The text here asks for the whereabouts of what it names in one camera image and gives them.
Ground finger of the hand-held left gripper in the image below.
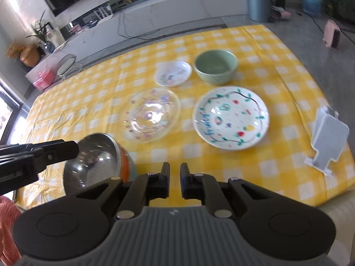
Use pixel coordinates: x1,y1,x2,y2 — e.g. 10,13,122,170
26,140,80,173

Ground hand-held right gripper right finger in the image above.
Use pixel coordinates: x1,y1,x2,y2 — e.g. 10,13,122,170
180,163,279,219

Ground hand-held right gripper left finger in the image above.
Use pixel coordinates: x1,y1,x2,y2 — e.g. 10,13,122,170
73,162,170,220

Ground steel bowl with orange outside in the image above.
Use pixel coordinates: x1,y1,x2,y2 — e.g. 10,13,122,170
63,133,137,198

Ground small white sticker plate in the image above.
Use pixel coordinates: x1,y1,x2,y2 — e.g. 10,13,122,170
154,61,193,87

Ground yellow checkered tablecloth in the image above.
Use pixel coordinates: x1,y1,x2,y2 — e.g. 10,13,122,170
16,24,355,209

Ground clear glass plate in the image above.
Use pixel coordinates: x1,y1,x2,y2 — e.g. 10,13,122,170
121,87,181,144

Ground pink box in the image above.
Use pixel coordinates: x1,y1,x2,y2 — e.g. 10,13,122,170
32,69,56,91

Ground large white floral plate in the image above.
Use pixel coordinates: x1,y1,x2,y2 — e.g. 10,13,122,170
192,86,270,151

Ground round table mirror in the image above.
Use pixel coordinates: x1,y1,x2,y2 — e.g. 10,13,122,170
56,54,77,81

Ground orange round vase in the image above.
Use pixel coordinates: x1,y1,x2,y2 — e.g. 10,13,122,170
19,44,41,67

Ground plant in blue-white vase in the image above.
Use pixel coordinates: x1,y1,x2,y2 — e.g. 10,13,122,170
26,10,57,55

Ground green ceramic bowl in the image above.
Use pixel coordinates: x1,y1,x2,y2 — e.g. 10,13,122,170
193,49,239,86

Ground white plastic stand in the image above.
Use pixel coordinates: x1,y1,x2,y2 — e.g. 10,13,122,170
304,105,350,176

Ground cream upholstered seat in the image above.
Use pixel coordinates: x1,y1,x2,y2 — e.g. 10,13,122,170
316,191,355,266

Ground white marble tv cabinet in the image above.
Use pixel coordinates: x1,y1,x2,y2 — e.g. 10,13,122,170
25,0,249,89

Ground grey metal trash bin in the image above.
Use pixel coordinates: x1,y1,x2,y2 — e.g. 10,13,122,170
245,0,273,23

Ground pink slippers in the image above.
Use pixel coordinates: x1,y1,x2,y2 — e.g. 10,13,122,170
271,5,292,20

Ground pink space heater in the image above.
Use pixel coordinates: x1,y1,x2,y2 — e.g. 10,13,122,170
323,19,342,49

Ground blue water jug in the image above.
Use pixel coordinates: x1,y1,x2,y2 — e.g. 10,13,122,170
302,0,324,18

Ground black cable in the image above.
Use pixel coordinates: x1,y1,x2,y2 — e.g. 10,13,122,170
118,12,178,40

